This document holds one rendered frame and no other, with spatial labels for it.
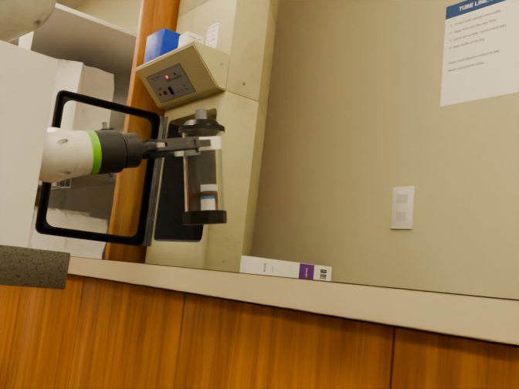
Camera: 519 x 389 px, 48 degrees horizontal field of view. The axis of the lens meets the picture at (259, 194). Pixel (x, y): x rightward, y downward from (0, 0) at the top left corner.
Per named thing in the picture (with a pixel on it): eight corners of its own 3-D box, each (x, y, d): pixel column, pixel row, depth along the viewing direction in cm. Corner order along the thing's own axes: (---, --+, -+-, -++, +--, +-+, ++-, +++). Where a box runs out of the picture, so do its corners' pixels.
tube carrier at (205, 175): (212, 219, 143) (209, 133, 144) (237, 217, 134) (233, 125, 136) (173, 220, 137) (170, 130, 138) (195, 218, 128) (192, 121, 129)
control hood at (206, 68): (164, 109, 178) (168, 79, 179) (226, 90, 153) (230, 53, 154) (130, 99, 171) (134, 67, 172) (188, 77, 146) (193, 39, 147)
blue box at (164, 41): (172, 76, 176) (176, 47, 178) (190, 68, 168) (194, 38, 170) (142, 65, 170) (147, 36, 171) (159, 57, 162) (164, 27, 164)
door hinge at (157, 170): (147, 246, 172) (164, 117, 178) (150, 246, 170) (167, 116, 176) (141, 245, 171) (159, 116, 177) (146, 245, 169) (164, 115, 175)
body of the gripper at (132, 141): (125, 130, 121) (164, 128, 127) (109, 136, 128) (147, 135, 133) (129, 166, 121) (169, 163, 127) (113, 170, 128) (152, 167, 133)
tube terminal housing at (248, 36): (214, 272, 187) (240, 43, 198) (280, 279, 161) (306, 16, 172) (144, 264, 171) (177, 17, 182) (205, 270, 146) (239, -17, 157)
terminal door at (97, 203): (143, 247, 170) (161, 114, 176) (34, 233, 154) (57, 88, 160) (142, 247, 171) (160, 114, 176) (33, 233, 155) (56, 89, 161)
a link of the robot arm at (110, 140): (88, 180, 125) (104, 176, 117) (81, 126, 125) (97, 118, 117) (115, 178, 128) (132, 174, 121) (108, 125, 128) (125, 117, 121)
